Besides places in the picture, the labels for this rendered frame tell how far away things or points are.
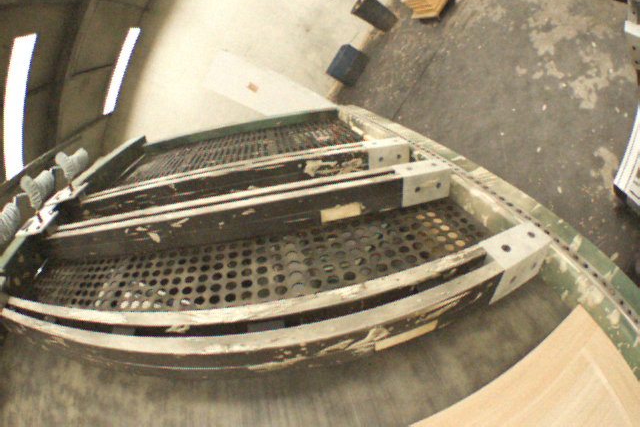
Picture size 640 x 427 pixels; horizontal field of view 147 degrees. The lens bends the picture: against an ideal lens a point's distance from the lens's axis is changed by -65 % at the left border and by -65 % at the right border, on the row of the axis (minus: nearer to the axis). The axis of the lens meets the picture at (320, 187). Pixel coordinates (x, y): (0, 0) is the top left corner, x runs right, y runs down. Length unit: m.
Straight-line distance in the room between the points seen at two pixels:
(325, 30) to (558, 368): 5.28
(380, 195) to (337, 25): 4.92
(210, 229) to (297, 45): 4.82
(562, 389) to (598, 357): 0.08
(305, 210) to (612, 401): 0.63
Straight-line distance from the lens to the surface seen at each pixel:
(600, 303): 0.44
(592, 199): 1.44
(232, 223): 0.50
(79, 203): 0.91
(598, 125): 1.62
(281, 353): 0.27
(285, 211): 0.49
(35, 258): 0.87
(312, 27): 5.23
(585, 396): 0.39
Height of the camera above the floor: 1.35
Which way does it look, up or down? 22 degrees down
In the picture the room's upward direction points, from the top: 66 degrees counter-clockwise
